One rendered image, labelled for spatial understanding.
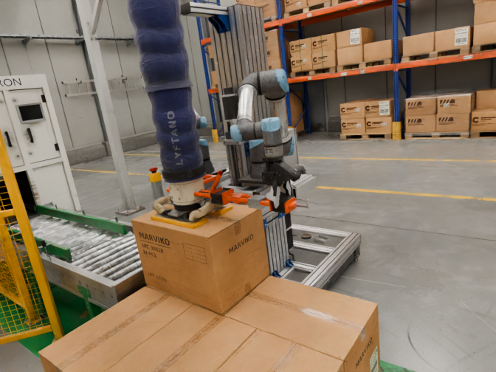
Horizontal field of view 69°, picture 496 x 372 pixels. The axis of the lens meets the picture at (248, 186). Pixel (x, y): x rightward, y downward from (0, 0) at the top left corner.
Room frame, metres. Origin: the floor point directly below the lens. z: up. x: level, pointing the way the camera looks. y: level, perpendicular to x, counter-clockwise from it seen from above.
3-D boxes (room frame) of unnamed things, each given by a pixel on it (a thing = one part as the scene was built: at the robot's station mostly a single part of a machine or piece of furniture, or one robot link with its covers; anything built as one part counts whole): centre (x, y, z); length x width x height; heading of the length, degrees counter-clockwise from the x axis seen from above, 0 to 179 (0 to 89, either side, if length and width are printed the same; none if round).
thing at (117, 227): (3.23, 1.61, 0.60); 1.60 x 0.10 x 0.09; 51
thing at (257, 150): (2.10, -0.10, 1.20); 0.13 x 0.12 x 0.14; 81
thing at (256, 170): (2.10, -0.10, 1.09); 0.15 x 0.15 x 0.10
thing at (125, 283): (2.06, 0.60, 0.58); 0.70 x 0.03 x 0.06; 141
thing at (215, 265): (1.82, 0.30, 0.75); 0.60 x 0.40 x 0.40; 50
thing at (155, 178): (2.81, 0.73, 0.50); 0.07 x 0.07 x 1.00; 51
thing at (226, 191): (1.65, 0.13, 1.08); 0.10 x 0.08 x 0.06; 139
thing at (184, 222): (1.74, 0.38, 0.97); 0.34 x 0.10 x 0.05; 49
